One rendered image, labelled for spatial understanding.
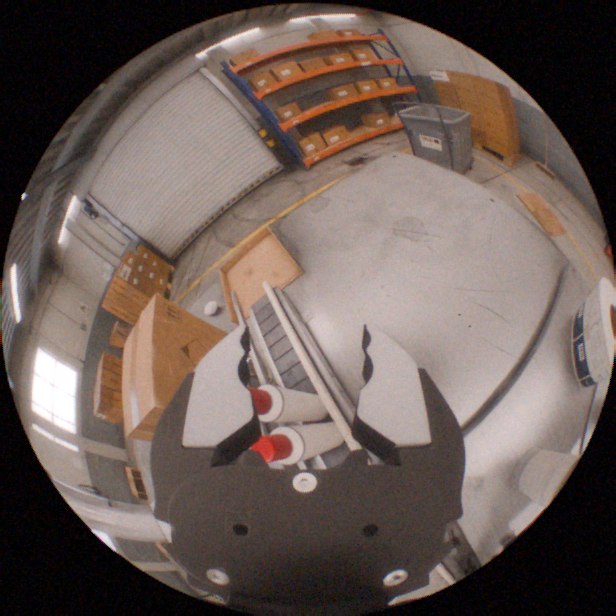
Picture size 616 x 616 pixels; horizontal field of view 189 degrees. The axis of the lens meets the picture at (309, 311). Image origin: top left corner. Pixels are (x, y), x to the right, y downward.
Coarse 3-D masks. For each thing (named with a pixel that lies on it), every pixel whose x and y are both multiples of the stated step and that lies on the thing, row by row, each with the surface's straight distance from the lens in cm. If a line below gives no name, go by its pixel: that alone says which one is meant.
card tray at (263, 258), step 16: (256, 240) 86; (272, 240) 82; (240, 256) 88; (256, 256) 81; (272, 256) 75; (288, 256) 70; (224, 272) 90; (240, 272) 82; (256, 272) 75; (272, 272) 70; (288, 272) 65; (224, 288) 79; (240, 288) 76; (256, 288) 70
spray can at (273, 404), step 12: (252, 396) 24; (264, 396) 26; (276, 396) 27; (288, 396) 28; (300, 396) 32; (312, 396) 36; (264, 408) 26; (276, 408) 27; (288, 408) 28; (300, 408) 31; (312, 408) 34; (324, 408) 39; (264, 420) 28; (276, 420) 28; (288, 420) 31; (300, 420) 34; (312, 420) 38
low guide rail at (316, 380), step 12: (276, 300) 51; (276, 312) 49; (288, 324) 46; (288, 336) 44; (300, 348) 42; (312, 372) 40; (324, 396) 38; (336, 408) 38; (336, 420) 37; (348, 432) 37; (348, 444) 37; (444, 576) 62
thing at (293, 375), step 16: (272, 288) 58; (256, 304) 59; (256, 320) 57; (272, 320) 53; (288, 320) 50; (272, 336) 51; (272, 352) 50; (288, 352) 47; (288, 368) 46; (304, 368) 44; (288, 384) 46; (304, 384) 44; (336, 448) 41; (336, 464) 42
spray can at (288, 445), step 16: (272, 432) 28; (288, 432) 26; (304, 432) 27; (320, 432) 31; (336, 432) 36; (256, 448) 24; (272, 448) 22; (288, 448) 25; (304, 448) 26; (320, 448) 30; (288, 464) 27
